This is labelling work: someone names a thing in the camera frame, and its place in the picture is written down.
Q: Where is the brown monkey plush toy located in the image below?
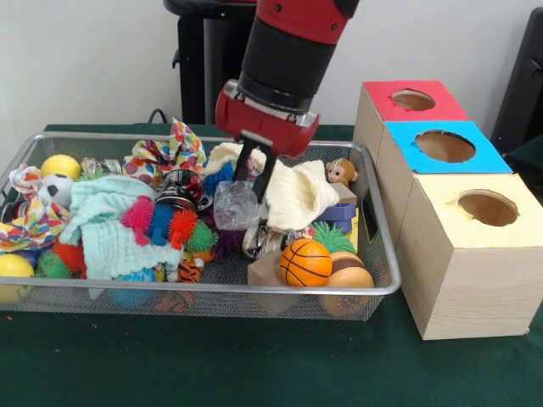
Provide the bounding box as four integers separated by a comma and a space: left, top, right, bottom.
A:
324, 158, 359, 190

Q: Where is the small soccer ball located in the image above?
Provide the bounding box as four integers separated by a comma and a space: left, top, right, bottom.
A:
40, 173, 76, 208

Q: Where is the white colourful patterned cloth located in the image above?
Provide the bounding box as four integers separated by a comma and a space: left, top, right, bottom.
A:
0, 164, 71, 254

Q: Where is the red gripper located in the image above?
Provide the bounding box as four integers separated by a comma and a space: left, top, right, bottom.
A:
215, 80, 321, 204

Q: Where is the yellow ball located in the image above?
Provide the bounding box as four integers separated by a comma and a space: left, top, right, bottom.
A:
40, 153, 83, 181

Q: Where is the multicolour spiky caterpillar toy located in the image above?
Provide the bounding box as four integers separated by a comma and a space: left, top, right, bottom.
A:
121, 195, 220, 254

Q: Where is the cream muslin cloth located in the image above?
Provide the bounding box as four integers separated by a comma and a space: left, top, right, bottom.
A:
203, 142, 340, 232

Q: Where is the wooden box with three holes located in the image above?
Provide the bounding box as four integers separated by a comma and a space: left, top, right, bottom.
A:
352, 79, 543, 342

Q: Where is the dark green tablecloth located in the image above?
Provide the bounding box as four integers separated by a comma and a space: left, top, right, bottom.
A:
0, 122, 543, 407

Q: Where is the clear plastic packet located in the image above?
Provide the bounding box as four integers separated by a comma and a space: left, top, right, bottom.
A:
213, 180, 266, 232

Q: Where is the orange toy basketball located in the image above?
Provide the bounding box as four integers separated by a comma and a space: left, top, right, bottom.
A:
278, 237, 333, 287

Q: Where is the mint muslin cloth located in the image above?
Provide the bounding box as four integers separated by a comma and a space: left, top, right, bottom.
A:
59, 175, 184, 282

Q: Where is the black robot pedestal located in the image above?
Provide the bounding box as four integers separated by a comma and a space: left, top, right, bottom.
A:
163, 0, 323, 125

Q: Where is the colourful dotted cloth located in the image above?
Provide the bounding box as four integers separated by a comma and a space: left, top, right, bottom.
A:
122, 116, 208, 187

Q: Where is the shallow clear mesh bin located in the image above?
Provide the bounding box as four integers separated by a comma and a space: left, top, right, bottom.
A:
0, 131, 402, 322

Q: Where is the side table with green cloth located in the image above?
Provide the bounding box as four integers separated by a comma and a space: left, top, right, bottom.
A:
502, 134, 543, 181

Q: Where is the toy burger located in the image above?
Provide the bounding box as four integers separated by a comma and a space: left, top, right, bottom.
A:
320, 251, 375, 317

